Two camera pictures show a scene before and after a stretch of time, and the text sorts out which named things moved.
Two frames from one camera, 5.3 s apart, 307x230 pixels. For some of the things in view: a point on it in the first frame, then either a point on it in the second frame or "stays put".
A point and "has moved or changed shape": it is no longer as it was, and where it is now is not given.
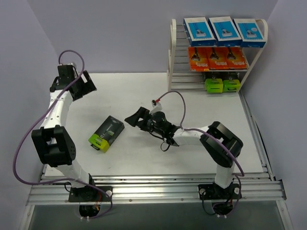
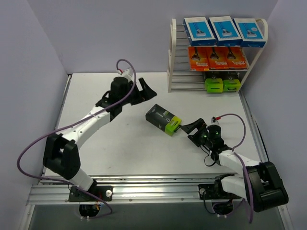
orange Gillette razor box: x=217 y=57 stays put
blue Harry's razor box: x=249 y=33 stays put
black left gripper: x=87 y=82 → x=136 y=93
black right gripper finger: x=142 y=112 → x=189 y=128
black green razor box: x=107 y=133 has moved or changed shape
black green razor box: x=231 y=85 stays put
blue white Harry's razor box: x=225 y=31 stays put
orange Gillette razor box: x=199 y=58 stays put
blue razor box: x=199 y=32 stays put
